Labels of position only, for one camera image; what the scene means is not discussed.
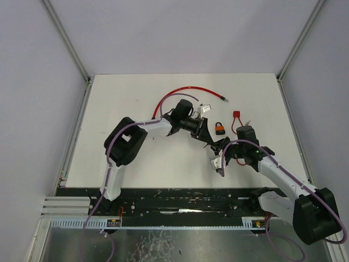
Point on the aluminium frame post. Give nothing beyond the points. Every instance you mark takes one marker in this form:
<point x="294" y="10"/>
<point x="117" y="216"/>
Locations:
<point x="300" y="39"/>
<point x="52" y="14"/>

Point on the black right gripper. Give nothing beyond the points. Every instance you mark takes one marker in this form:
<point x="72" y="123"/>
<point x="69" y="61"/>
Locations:
<point x="226" y="150"/>

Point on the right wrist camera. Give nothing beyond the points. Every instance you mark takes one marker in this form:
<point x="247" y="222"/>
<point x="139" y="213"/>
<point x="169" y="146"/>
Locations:
<point x="216" y="165"/>

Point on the right aluminium frame post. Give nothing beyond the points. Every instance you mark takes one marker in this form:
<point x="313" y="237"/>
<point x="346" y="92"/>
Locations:
<point x="300" y="39"/>

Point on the left aluminium frame post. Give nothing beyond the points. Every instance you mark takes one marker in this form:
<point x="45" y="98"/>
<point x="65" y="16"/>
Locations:
<point x="52" y="14"/>

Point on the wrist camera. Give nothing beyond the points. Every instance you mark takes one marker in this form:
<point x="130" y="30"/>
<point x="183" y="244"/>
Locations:
<point x="216" y="165"/>
<point x="202" y="109"/>

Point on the orange black padlock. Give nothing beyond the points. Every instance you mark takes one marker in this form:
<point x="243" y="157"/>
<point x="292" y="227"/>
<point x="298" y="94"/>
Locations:
<point x="219" y="129"/>

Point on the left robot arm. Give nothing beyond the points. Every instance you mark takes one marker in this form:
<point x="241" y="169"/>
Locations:
<point x="125" y="141"/>

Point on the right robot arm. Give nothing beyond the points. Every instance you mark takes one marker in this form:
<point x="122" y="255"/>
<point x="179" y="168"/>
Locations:
<point x="312" y="212"/>

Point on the grey slotted cable duct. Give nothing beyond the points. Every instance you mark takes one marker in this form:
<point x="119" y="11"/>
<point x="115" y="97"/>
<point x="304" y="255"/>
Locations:
<point x="104" y="223"/>

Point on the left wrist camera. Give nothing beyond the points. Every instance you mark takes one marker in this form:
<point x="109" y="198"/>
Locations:
<point x="202" y="109"/>

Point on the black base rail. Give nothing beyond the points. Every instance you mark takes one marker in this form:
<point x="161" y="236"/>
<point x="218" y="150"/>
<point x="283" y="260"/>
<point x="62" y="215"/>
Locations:
<point x="173" y="207"/>

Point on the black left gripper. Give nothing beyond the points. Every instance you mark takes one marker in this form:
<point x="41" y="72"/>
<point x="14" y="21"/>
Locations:
<point x="202" y="129"/>

